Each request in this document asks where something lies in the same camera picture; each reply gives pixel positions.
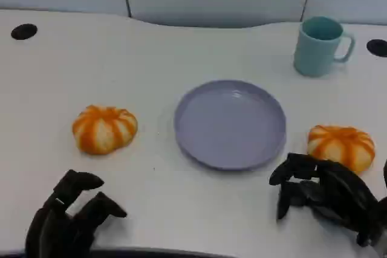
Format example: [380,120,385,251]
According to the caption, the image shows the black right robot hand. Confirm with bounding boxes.
[268,152,381,247]

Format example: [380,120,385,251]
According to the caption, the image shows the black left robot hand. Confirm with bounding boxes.
[25,169,128,258]

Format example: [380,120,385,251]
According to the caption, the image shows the orange and white bread roll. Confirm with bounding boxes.
[71,105,139,155]
[307,124,376,176]

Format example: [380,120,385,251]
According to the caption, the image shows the lilac plate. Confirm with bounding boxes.
[174,79,287,172]

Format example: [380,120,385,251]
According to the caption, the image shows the pale green mug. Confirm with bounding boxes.
[293,16,356,77]

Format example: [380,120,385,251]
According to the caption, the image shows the black table cable hole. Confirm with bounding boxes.
[10,23,39,40]
[366,39,387,58]

